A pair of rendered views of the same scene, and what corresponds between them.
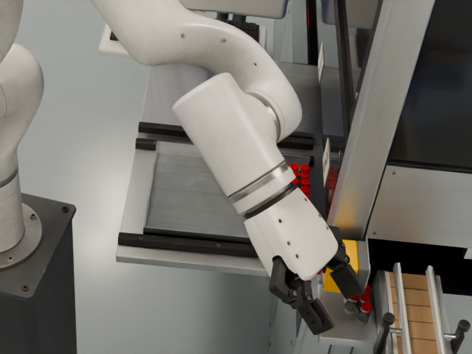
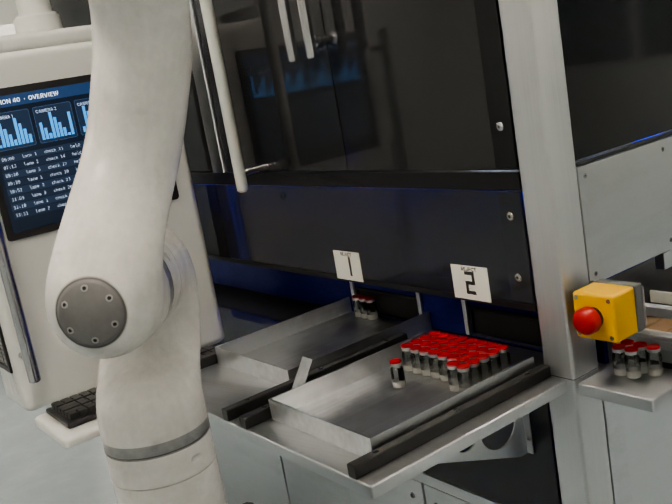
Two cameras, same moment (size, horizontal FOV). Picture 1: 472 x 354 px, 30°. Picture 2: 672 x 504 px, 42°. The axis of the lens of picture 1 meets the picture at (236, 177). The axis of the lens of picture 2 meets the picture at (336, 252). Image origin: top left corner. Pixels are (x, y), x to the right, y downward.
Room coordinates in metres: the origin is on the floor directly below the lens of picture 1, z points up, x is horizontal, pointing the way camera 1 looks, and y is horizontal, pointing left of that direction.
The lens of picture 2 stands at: (0.23, 0.75, 1.42)
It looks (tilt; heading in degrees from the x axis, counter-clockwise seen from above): 12 degrees down; 328
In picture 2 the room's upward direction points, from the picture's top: 10 degrees counter-clockwise
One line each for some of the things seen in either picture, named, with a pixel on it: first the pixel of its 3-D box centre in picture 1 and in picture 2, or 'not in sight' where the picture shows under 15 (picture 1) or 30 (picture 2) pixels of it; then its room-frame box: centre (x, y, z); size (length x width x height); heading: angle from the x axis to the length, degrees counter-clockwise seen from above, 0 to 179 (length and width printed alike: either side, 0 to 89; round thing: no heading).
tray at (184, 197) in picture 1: (230, 195); (401, 388); (1.31, 0.01, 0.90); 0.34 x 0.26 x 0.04; 93
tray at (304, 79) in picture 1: (274, 99); (323, 337); (1.66, -0.07, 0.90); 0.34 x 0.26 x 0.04; 93
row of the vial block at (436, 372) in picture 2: not in sight; (440, 365); (1.32, -0.08, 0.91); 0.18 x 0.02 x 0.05; 3
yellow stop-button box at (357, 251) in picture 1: (343, 266); (608, 310); (1.08, -0.22, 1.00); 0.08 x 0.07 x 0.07; 93
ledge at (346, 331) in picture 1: (353, 316); (641, 381); (1.07, -0.26, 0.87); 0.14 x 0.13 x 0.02; 93
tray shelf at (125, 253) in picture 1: (242, 152); (350, 379); (1.49, -0.01, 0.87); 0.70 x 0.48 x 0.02; 3
